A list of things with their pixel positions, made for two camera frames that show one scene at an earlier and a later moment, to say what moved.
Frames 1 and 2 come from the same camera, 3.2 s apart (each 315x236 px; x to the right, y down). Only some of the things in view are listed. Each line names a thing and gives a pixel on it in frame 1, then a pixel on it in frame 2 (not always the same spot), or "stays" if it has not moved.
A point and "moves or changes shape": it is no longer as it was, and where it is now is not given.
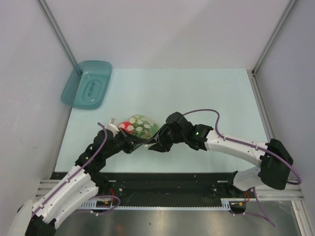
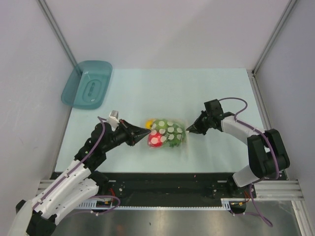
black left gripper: x=132 y=142 -> x=129 y=128
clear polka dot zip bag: x=141 y=125 moves or changes shape
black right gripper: x=162 y=146 -> x=193 y=129
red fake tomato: x=127 y=127 moves or changes shape
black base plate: x=165 y=188 stays
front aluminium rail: x=44 y=188 stays
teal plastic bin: x=87 y=84 stays
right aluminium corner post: x=273 y=36 stays
